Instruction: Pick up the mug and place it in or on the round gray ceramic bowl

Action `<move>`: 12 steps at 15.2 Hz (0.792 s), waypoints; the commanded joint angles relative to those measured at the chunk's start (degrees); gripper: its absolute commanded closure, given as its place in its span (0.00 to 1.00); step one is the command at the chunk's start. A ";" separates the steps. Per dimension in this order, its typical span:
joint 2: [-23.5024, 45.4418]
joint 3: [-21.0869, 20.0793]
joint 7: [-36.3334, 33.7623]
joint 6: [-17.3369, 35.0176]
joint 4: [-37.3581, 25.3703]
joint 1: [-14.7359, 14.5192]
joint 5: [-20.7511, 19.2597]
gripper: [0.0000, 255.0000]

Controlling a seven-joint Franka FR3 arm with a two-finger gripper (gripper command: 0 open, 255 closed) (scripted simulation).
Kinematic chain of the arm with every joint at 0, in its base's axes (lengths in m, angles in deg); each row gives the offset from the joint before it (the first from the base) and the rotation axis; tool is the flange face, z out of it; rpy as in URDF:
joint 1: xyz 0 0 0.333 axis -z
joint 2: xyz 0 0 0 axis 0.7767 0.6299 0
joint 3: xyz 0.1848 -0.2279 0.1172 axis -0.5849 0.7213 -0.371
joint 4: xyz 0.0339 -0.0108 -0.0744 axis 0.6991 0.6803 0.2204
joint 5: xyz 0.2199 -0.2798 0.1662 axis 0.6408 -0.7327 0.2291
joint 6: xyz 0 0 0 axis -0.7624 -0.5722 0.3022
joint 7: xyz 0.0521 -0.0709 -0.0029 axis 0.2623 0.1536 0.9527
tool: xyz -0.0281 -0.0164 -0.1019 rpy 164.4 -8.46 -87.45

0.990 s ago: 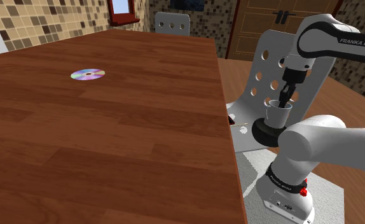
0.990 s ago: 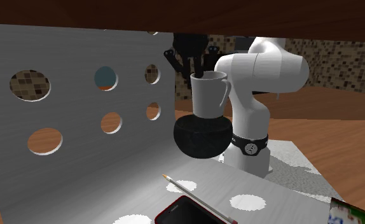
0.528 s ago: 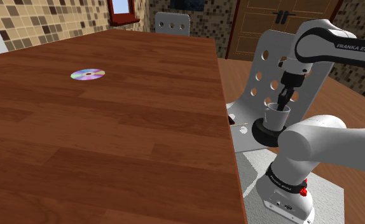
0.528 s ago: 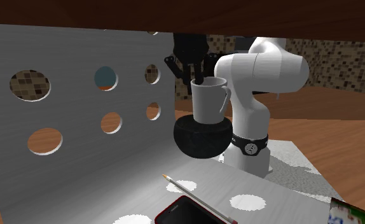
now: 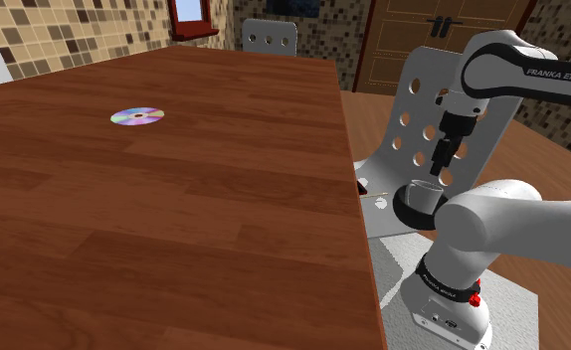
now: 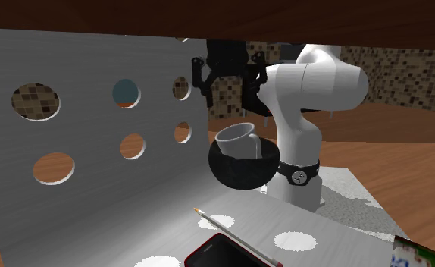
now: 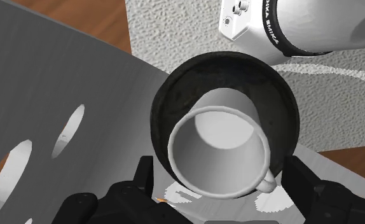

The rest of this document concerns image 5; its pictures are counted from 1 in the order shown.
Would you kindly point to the thin tan stick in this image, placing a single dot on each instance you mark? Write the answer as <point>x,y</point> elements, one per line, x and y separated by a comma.
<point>374,195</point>

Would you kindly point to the white cup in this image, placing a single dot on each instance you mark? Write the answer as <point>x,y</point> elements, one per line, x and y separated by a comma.
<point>423,196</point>

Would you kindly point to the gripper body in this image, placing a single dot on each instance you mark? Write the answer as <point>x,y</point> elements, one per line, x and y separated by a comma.
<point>456,126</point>

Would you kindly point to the brown wooden door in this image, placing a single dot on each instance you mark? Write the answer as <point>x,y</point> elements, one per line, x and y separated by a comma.
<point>402,43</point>

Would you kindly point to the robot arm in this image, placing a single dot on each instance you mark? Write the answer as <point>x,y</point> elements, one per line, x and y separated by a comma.
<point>484,218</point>

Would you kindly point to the shiny rainbow compact disc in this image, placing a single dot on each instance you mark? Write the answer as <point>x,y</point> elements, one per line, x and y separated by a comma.
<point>137,116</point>

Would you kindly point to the red framed window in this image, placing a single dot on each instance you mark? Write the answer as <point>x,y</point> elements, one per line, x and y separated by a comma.
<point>188,28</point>

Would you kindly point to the grey robot stand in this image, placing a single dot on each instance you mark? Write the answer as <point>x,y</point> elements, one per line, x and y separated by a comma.
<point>508,310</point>

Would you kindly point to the brown wooden table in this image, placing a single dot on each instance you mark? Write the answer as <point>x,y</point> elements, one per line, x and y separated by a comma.
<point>193,208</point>

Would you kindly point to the dark blue wall picture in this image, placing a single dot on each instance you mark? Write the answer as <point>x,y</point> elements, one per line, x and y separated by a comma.
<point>293,7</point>

